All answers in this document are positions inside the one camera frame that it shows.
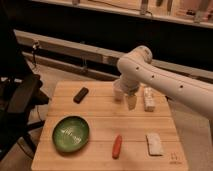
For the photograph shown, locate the red marker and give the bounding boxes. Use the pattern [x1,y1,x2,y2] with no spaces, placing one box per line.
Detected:
[112,135,122,159]

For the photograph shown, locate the black eraser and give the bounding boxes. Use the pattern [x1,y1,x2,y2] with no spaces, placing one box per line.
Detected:
[73,87,89,104]

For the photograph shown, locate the white sponge block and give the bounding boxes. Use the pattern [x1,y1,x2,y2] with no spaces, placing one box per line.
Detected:
[146,133,164,156]

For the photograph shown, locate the green bowl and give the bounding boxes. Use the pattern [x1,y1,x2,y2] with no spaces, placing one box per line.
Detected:
[52,116,90,153]

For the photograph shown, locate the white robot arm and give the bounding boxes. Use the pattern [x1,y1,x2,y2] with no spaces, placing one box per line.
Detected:
[117,46,213,120]

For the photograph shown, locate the wooden board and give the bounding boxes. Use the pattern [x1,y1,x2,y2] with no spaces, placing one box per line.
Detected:
[32,81,188,171]

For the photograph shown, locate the black chair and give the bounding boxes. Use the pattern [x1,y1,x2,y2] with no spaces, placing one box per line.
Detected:
[0,5,49,162]

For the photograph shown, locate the white tube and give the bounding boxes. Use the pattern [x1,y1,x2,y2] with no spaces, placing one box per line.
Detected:
[143,87,155,112]

